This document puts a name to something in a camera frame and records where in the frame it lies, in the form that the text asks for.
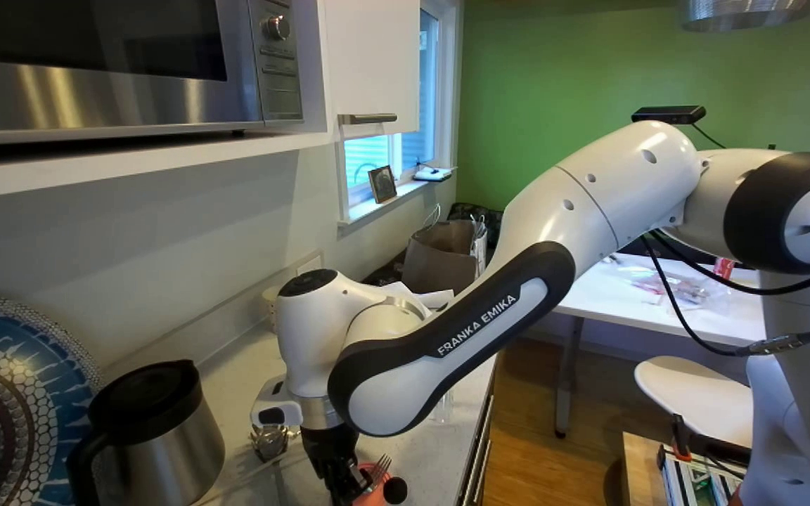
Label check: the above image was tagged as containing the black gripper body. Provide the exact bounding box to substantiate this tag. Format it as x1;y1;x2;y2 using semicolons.
302;423;371;506

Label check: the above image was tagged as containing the steel carafe with black lid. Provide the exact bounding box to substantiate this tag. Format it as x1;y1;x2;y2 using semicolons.
64;356;232;506

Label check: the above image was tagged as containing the brown paper bag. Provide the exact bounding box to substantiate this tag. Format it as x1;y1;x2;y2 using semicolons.
401;215;493;295

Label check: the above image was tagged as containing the wooden side table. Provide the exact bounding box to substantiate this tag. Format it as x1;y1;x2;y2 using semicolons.
617;427;758;506

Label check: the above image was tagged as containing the blue patterned plate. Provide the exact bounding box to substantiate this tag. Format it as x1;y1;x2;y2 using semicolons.
0;295;100;506

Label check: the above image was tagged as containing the white framed window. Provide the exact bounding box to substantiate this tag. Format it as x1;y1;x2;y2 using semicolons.
341;4;462;224

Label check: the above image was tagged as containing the white table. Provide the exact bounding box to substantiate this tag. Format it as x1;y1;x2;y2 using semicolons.
550;249;772;440

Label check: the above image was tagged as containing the white round stool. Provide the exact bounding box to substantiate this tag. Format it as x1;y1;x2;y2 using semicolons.
633;353;758;451

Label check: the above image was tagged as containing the white upper cabinet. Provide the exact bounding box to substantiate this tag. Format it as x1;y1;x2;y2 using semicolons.
312;0;426;141

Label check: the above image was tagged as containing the stainless steel microwave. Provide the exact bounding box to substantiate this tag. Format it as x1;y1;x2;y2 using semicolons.
0;0;320;149

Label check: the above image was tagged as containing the small dark picture frame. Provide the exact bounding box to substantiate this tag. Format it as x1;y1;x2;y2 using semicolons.
365;162;402;205

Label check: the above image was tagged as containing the metal cabinet handle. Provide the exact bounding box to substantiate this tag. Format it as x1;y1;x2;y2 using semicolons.
336;108;402;129

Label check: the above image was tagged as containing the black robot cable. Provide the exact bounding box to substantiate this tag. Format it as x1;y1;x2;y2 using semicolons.
642;231;810;359

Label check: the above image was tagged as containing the black camera behind robot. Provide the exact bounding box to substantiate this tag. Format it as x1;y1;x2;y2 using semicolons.
630;100;710;127

